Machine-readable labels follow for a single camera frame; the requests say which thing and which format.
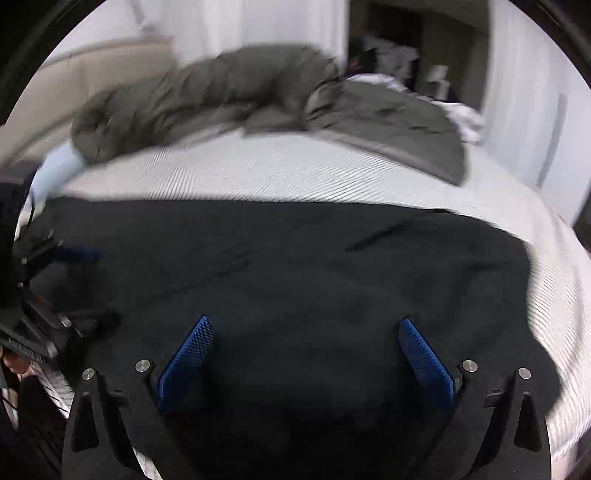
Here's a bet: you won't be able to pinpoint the crumpled white sheet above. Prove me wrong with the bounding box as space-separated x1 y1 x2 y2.
346 74 485 144

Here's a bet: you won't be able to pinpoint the grey-green puffer jacket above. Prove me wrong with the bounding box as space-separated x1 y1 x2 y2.
71 44 342 164

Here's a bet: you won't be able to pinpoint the black pants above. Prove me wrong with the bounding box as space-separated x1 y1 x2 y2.
28 196 561 480

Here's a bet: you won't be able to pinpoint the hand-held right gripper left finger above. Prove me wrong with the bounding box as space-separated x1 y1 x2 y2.
60 315 215 480

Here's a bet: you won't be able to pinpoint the white curtain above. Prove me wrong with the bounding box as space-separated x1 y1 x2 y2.
74 0 349 70

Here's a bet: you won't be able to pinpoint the light blue cloth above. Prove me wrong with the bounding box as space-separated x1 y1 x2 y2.
28 143 86 204

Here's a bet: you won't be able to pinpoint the grey clothes pile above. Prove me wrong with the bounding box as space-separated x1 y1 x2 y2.
351 34 421 81

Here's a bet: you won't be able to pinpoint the white patterned bed mattress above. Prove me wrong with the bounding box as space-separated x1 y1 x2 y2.
14 124 591 476

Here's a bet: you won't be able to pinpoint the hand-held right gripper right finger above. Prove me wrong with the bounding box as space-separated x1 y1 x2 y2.
398 316 553 480

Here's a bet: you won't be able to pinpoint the brown curtain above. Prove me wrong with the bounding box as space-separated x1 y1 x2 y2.
418 16 478 100

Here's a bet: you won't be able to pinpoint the beige headboard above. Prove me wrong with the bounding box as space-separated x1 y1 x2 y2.
0 39 185 162

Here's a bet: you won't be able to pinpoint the white wardrobe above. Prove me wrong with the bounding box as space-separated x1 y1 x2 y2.
480 0 591 232

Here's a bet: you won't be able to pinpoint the small white object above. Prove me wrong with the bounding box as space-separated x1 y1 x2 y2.
429 65 451 93

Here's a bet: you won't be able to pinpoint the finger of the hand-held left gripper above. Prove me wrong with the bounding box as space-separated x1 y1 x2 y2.
14 231 102 278
32 305 122 336

